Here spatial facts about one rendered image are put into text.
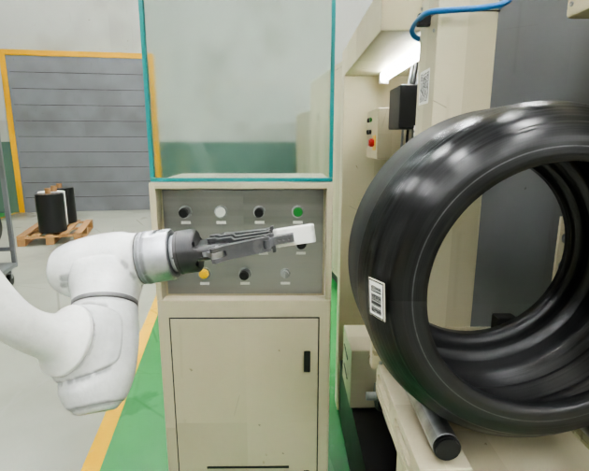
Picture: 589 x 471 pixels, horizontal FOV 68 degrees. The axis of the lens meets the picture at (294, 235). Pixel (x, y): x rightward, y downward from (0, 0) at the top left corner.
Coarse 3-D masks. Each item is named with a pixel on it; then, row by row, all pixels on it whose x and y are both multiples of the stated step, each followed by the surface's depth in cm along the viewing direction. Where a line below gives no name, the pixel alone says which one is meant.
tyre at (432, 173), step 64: (448, 128) 69; (512, 128) 61; (576, 128) 60; (384, 192) 70; (448, 192) 62; (576, 192) 88; (384, 256) 66; (576, 256) 91; (512, 320) 97; (576, 320) 92; (448, 384) 68; (512, 384) 88; (576, 384) 81
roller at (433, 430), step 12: (408, 396) 87; (420, 408) 80; (420, 420) 78; (432, 420) 75; (444, 420) 75; (432, 432) 73; (444, 432) 72; (432, 444) 72; (444, 444) 70; (456, 444) 70; (444, 456) 71; (456, 456) 71
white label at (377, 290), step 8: (368, 280) 68; (376, 280) 66; (368, 288) 68; (376, 288) 66; (384, 288) 64; (376, 296) 66; (384, 296) 65; (376, 304) 67; (384, 304) 65; (376, 312) 67; (384, 312) 65; (384, 320) 65
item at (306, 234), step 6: (288, 228) 73; (294, 228) 73; (300, 228) 73; (306, 228) 73; (312, 228) 73; (276, 234) 73; (294, 234) 73; (300, 234) 73; (306, 234) 73; (312, 234) 74; (294, 240) 74; (300, 240) 74; (306, 240) 74; (312, 240) 74; (276, 246) 74; (282, 246) 74
